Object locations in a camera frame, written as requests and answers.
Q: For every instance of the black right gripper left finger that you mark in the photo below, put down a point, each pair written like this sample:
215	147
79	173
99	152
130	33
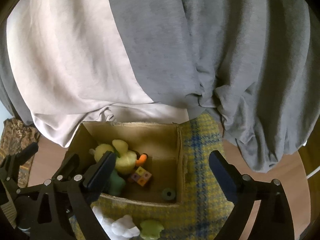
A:
47	208

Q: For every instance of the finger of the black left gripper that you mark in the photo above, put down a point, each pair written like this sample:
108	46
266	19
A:
10	190
67	169

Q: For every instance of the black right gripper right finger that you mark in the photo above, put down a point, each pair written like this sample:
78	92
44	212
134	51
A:
273	220

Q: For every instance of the white plush toy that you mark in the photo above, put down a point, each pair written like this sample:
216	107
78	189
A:
123	228

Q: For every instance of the colourful cube block toy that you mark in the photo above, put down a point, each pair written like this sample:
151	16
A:
141	176

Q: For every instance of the brown patterned fabric cushion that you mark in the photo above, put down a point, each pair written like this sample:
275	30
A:
15	137

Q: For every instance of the dark green star toy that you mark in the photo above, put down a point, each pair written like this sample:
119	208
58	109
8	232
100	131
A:
115	184

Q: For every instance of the yellow blue woven mat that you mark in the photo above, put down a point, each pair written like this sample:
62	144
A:
204	209

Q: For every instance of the brown cardboard box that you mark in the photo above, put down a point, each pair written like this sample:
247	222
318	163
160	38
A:
161	142

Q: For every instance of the green rubber frog toy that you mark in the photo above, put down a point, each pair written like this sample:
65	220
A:
151	229

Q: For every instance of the pale pink bed sheet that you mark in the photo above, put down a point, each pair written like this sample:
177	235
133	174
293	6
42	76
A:
70	66

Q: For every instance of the grey bed duvet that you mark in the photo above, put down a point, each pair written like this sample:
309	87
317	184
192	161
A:
253	64

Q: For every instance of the green ring toy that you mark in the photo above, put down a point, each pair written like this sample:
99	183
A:
169	194

